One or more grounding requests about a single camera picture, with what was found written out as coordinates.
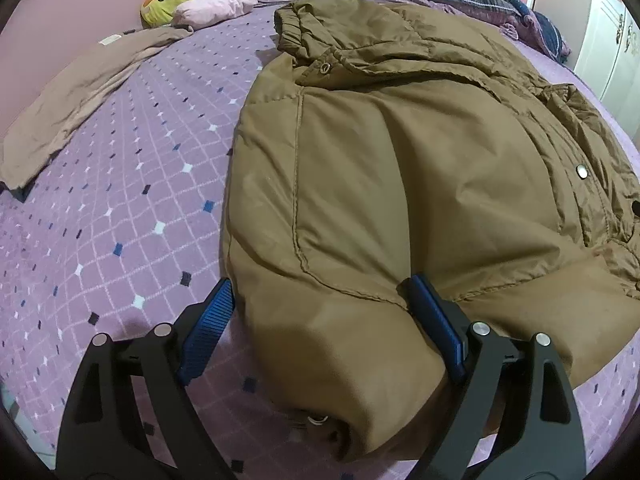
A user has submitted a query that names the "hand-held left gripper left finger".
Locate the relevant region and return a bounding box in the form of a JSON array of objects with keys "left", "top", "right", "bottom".
[{"left": 55, "top": 277, "right": 238, "bottom": 480}]

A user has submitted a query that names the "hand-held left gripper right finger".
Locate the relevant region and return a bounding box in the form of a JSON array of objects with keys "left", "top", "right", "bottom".
[{"left": 396, "top": 272, "right": 587, "bottom": 480}]

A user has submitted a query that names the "brown padded jacket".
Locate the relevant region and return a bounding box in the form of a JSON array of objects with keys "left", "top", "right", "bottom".
[{"left": 220, "top": 0, "right": 640, "bottom": 466}]

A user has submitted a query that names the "tan folded garment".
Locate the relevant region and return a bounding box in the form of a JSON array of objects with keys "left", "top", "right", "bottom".
[{"left": 0, "top": 27, "right": 193, "bottom": 191}]

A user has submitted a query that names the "pink rolled cloth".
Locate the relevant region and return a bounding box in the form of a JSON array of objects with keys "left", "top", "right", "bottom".
[{"left": 172, "top": 0, "right": 258, "bottom": 31}]

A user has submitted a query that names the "white wardrobe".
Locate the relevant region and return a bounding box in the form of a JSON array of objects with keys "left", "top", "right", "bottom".
[{"left": 532, "top": 0, "right": 640, "bottom": 133}]

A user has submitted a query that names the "pink padded headboard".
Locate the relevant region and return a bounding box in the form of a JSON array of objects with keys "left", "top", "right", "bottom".
[{"left": 0, "top": 0, "right": 166, "bottom": 146}]

